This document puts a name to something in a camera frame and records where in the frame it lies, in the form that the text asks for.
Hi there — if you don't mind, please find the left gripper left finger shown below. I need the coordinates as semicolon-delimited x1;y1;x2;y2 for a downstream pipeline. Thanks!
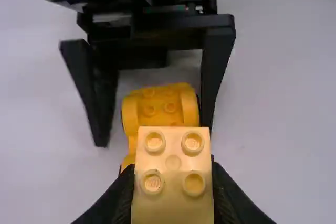
70;163;137;224

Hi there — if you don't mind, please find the yellow toy car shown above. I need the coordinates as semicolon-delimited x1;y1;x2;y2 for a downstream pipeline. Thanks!
119;82;214;224

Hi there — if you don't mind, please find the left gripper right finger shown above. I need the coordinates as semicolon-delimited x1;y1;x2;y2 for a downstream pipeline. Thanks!
211;160;277;224

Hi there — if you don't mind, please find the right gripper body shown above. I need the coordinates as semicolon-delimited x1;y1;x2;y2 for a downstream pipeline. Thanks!
77;0;235;70

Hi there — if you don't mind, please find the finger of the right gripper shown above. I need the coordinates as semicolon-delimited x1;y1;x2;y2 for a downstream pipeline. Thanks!
59;39;119;148
199;28;236;133

